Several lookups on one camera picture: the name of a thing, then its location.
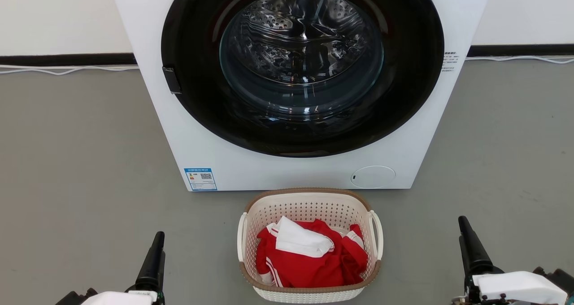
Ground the cream plastic laundry basket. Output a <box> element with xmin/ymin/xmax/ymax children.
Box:
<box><xmin>237</xmin><ymin>188</ymin><xmax>384</xmax><ymax>304</ymax></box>

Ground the blue energy label sticker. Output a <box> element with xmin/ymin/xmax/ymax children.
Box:
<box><xmin>184</xmin><ymin>168</ymin><xmax>217</xmax><ymax>192</ymax></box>

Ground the thin white floor cable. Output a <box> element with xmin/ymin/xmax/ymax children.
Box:
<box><xmin>0</xmin><ymin>64</ymin><xmax>139</xmax><ymax>76</ymax></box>
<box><xmin>465</xmin><ymin>55</ymin><xmax>574</xmax><ymax>65</ymax></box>

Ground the red garment with white stripes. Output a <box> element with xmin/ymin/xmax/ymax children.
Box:
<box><xmin>256</xmin><ymin>219</ymin><xmax>369</xmax><ymax>288</ymax></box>

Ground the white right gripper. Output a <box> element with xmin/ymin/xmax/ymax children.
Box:
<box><xmin>452</xmin><ymin>216</ymin><xmax>574</xmax><ymax>305</ymax></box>

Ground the small printed text sticker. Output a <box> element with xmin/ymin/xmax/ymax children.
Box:
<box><xmin>442</xmin><ymin>50</ymin><xmax>459</xmax><ymax>73</ymax></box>

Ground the steel washer drum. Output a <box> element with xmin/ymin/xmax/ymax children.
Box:
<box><xmin>219</xmin><ymin>0</ymin><xmax>384</xmax><ymax>115</ymax></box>

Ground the black round washer door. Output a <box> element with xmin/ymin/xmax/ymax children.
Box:
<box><xmin>161</xmin><ymin>0</ymin><xmax>445</xmax><ymax>158</ymax></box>

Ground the black door latch handle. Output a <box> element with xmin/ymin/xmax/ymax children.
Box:
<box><xmin>162</xmin><ymin>66</ymin><xmax>182</xmax><ymax>95</ymax></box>

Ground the white front-load washing machine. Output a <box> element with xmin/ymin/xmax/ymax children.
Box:
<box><xmin>108</xmin><ymin>0</ymin><xmax>495</xmax><ymax>192</ymax></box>

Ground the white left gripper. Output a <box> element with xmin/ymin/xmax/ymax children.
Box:
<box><xmin>55</xmin><ymin>231</ymin><xmax>166</xmax><ymax>305</ymax></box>

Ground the round white filter cover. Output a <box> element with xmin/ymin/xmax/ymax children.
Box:
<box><xmin>351</xmin><ymin>166</ymin><xmax>396</xmax><ymax>189</ymax></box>

